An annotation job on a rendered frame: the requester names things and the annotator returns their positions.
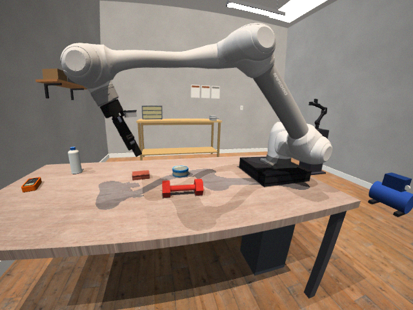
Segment red-brown rectangular block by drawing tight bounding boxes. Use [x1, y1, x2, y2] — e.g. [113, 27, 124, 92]
[132, 170, 150, 180]

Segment orange digital multimeter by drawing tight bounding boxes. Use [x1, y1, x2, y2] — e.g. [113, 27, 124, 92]
[21, 177, 42, 192]

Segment red dumbbell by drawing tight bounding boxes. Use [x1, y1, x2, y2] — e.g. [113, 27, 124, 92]
[162, 179, 204, 198]

